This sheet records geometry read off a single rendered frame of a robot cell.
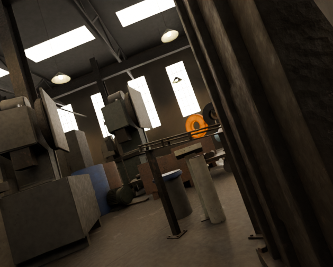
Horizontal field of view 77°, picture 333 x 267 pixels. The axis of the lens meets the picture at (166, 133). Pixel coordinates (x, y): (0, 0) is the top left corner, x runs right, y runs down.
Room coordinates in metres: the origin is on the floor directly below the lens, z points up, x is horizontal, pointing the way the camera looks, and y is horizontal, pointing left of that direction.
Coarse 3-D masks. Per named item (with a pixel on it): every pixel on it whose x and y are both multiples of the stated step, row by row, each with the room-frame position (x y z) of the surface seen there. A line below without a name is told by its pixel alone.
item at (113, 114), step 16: (112, 96) 6.50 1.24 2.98; (128, 96) 5.89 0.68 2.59; (112, 112) 5.98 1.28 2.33; (128, 112) 5.83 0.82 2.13; (144, 112) 6.47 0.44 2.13; (112, 128) 6.03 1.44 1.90; (128, 128) 6.13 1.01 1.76; (144, 128) 7.00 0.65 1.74; (112, 144) 6.15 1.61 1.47; (128, 144) 6.52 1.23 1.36; (128, 160) 5.93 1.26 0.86; (144, 160) 6.14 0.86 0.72
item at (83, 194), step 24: (24, 192) 2.04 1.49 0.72; (48, 192) 2.08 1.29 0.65; (72, 192) 2.13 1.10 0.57; (24, 216) 2.03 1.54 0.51; (48, 216) 2.07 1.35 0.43; (72, 216) 2.10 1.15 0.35; (96, 216) 2.81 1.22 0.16; (24, 240) 2.02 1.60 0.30; (48, 240) 2.06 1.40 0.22; (72, 240) 2.09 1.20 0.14; (24, 264) 2.10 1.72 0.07
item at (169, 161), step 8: (160, 160) 3.47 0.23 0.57; (168, 160) 3.48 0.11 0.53; (176, 160) 3.49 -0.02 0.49; (184, 160) 3.49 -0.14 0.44; (144, 168) 3.46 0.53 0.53; (160, 168) 3.47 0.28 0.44; (168, 168) 3.47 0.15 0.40; (176, 168) 3.48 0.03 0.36; (184, 168) 3.49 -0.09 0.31; (144, 176) 3.45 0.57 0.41; (152, 176) 3.46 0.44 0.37; (184, 176) 3.49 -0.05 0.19; (144, 184) 3.46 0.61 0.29; (152, 184) 3.46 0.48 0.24; (192, 184) 3.50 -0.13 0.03; (152, 192) 3.46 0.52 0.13
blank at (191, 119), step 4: (192, 116) 1.36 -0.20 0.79; (196, 116) 1.34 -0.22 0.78; (200, 116) 1.33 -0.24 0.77; (188, 120) 1.39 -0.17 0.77; (192, 120) 1.37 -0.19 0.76; (196, 120) 1.35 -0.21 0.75; (200, 120) 1.34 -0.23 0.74; (188, 124) 1.39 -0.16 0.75; (192, 124) 1.40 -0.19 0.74; (200, 124) 1.34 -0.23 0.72; (204, 124) 1.32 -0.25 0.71; (188, 128) 1.40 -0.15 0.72; (192, 128) 1.39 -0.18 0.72; (192, 132) 1.39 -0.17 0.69; (204, 132) 1.34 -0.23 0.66; (192, 136) 1.40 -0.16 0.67; (196, 136) 1.38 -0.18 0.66; (200, 136) 1.36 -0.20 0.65
